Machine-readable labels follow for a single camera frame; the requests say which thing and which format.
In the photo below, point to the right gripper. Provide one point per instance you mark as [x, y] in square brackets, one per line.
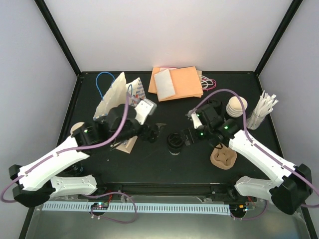
[185, 135]

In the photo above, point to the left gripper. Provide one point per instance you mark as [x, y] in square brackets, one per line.
[152, 137]

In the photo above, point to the brown cardboard cup carrier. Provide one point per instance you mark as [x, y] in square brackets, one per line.
[223, 157]

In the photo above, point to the blue checkered paper bag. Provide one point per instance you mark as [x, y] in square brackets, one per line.
[115, 96]

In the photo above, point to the stack of paper cups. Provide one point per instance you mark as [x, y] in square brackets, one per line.
[234, 107]

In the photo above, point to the black sleeved paper cup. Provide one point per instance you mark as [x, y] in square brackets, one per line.
[175, 150]

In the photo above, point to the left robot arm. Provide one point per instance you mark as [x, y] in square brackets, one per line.
[53, 175]

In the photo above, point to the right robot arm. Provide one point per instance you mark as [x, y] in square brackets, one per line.
[287, 185]

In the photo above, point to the stack of orange paper bags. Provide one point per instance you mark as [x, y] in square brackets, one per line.
[186, 82]

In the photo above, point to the stack of black lids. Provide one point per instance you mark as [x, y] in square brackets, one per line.
[217, 105]

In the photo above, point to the white paper cup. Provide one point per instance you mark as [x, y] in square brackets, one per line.
[75, 127]

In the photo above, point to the jar of wrapped straws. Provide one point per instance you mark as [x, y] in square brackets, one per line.
[264, 107]

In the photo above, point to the black cup on left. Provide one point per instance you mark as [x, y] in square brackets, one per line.
[74, 170]

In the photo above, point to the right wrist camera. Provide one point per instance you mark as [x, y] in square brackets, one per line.
[193, 116]

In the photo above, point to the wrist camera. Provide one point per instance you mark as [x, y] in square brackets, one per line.
[193, 116]
[144, 109]

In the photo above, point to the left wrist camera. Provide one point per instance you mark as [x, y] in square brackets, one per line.
[144, 109]

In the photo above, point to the white slotted cable duct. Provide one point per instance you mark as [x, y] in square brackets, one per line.
[154, 208]

